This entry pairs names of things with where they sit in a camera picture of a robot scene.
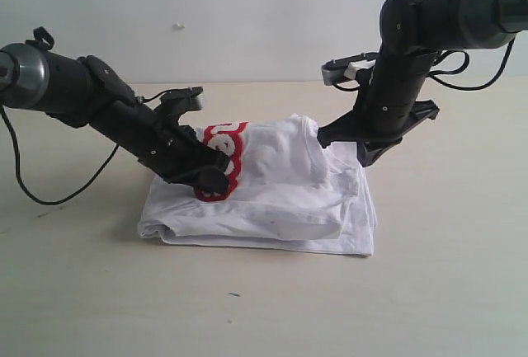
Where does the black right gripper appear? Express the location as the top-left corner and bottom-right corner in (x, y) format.
(317, 47), (438, 167)

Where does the black left camera cable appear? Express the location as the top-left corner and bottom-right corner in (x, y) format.
(0, 105), (120, 205)

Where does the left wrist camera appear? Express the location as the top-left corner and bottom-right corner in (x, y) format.
(160, 86), (204, 114)

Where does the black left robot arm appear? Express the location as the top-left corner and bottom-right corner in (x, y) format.
(1, 41), (230, 194)

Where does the small white wall peg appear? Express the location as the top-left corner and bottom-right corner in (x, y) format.
(172, 23), (186, 31)

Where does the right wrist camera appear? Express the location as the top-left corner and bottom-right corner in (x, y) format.
(321, 52), (378, 86)

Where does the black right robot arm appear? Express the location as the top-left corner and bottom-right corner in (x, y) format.
(318, 0), (527, 167)

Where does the black camera cable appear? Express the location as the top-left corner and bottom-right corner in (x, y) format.
(428, 39), (516, 92)
(0, 105), (120, 205)

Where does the black right camera cable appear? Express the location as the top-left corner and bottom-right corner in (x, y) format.
(428, 39), (516, 92)

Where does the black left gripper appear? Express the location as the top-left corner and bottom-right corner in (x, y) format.
(90, 101), (230, 195)

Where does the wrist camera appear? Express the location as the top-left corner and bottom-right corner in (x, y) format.
(160, 86), (204, 114)
(321, 52), (378, 86)

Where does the white t-shirt red lettering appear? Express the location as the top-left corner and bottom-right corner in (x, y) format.
(137, 115), (378, 256)

